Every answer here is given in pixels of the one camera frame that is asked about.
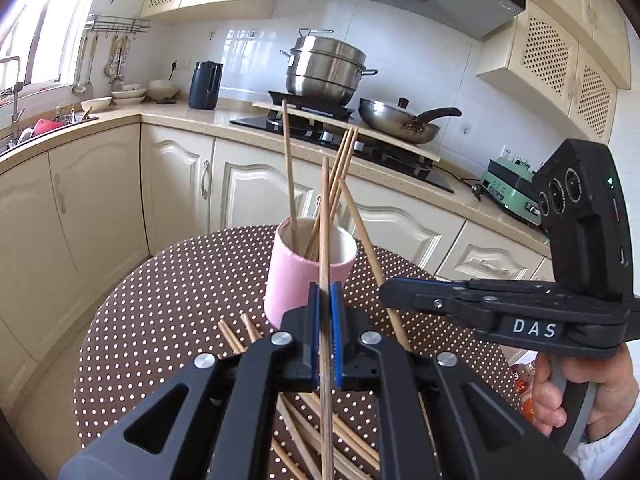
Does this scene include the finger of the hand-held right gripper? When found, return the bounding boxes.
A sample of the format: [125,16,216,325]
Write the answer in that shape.
[378,282,501,333]
[392,276,501,297]

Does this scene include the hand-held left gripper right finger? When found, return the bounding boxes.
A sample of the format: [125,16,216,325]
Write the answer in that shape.
[329,281,583,480]

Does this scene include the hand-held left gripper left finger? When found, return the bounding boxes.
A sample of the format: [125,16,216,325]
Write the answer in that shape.
[59,281,321,480]

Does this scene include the pink cup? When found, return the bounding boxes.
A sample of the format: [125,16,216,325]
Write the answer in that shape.
[263,217,358,331]

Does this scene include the wooden chopstick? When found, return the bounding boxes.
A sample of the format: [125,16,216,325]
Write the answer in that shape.
[337,179,413,353]
[320,156,335,480]

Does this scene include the pile of wooden chopsticks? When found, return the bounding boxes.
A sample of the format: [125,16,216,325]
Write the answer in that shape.
[217,312,436,480]

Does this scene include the bundle of wooden chopsticks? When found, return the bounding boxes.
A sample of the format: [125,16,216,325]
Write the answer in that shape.
[281,99,360,263]

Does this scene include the person's right forearm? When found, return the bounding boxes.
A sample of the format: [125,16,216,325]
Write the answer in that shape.
[570,410,638,473]

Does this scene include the hanging kitchen utensils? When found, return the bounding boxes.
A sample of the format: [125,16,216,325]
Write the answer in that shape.
[104,35,132,88]

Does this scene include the person's right hand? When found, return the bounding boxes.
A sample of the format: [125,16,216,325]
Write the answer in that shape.
[530,344,640,446]

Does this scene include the green electric grill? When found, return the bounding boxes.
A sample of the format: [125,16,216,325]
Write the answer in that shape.
[480,156,546,226]

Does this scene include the orange packet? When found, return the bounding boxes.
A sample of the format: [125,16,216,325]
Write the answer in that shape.
[512,362,536,417]

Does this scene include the round polka-dot table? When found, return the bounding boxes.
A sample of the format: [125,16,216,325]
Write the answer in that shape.
[74,225,521,480]

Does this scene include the steel wok with lid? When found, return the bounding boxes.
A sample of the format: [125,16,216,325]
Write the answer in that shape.
[358,96,462,145]

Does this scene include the black gas hob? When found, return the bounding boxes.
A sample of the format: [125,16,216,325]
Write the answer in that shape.
[229,116,456,194]

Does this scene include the stainless steel steamer pot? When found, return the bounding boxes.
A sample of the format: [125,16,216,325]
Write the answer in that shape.
[280,29,379,106]

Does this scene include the dark blue kettle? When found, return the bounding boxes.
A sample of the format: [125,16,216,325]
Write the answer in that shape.
[188,61,224,110]

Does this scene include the stacked white bowls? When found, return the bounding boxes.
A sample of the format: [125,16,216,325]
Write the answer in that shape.
[148,79,180,102]

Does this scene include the stack of white bowls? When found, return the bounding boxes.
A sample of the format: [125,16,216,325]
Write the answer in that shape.
[111,84,148,106]

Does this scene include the red plastic basin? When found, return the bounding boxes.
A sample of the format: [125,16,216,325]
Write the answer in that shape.
[31,119,66,137]

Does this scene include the hanging metal ladle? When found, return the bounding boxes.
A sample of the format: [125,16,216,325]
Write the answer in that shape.
[71,35,96,97]

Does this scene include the stainless steel sink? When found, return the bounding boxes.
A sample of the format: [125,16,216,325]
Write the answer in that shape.
[0,110,101,157]

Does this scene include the metal sink faucet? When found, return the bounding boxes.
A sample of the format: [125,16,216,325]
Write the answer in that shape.
[0,56,26,143]

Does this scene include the kitchen window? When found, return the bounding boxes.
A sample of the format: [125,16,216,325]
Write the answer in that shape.
[0,0,101,88]

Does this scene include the wide lattice door wall cabinet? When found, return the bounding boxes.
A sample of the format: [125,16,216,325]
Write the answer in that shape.
[475,0,633,146]

